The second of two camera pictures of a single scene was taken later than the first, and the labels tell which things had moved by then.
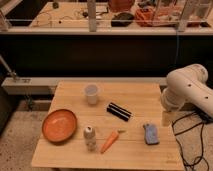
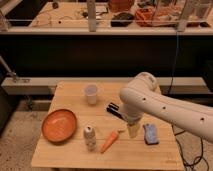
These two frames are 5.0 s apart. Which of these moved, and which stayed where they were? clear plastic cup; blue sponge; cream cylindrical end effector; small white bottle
Moved: cream cylindrical end effector
Stayed: small white bottle; blue sponge; clear plastic cup
